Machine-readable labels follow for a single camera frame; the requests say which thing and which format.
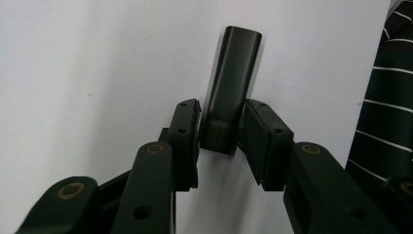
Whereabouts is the small black stick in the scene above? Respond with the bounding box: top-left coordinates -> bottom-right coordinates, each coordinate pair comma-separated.
198,25 -> 263,156

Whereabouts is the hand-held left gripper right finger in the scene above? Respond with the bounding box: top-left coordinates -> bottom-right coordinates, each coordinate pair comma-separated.
238,97 -> 295,193

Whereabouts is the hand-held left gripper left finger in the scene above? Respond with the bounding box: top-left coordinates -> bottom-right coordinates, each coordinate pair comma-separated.
159,97 -> 203,193

